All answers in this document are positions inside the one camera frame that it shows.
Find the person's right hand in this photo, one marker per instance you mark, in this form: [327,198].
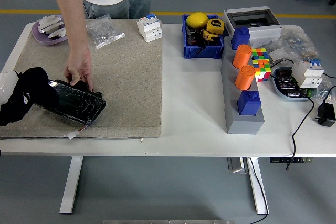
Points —
[78,64]

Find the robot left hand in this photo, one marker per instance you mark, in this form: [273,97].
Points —
[8,85]

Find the black rag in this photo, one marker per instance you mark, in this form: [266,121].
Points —
[34,82]

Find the black table control panel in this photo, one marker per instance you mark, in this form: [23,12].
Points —
[278,160]

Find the purple plastic bowl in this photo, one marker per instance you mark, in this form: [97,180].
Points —
[50,41]

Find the clear bag of screws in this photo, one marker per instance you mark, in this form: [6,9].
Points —
[105,32]

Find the white plastic pieces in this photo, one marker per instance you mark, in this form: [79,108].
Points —
[50,26]

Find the grey-brown felt mat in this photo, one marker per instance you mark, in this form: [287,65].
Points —
[126,82]

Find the white blue circuit breaker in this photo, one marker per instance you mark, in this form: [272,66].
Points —
[149,28]
[308,74]

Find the small metal zipper pull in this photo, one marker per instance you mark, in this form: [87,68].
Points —
[141,140]

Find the dark brown small part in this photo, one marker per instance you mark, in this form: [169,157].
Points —
[193,37]

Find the white table leg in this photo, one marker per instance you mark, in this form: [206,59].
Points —
[258,197]
[71,184]

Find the blue plastic bin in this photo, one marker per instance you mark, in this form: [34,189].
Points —
[203,52]

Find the yellow round dome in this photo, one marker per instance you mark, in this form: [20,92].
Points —
[197,20]

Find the yellow black tool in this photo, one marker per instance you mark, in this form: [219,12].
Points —
[209,36]

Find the yellow black tape measure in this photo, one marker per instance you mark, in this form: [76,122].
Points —
[215,26]

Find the blue square block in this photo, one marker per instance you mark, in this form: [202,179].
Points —
[240,39]
[249,104]

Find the orange cylinder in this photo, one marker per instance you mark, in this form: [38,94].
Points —
[242,57]
[244,78]

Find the grey block holder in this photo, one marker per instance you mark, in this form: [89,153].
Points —
[244,125]

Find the small-cell multicolour puzzle cube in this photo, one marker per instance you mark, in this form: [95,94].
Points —
[260,53]

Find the multicolour puzzle cube red side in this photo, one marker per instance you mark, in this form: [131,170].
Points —
[262,72]

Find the grey metal box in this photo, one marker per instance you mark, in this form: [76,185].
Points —
[236,165]

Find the light blue bowl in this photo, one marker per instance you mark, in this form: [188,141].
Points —
[277,89]

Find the clear bag of parts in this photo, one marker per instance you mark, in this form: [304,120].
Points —
[279,53]
[326,90]
[298,41]

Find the dark electronic modules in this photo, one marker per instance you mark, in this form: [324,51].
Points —
[286,82]

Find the black power adapter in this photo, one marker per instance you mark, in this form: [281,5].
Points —
[326,116]

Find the grey electrical enclosure box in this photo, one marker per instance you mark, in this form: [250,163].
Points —
[265,33]

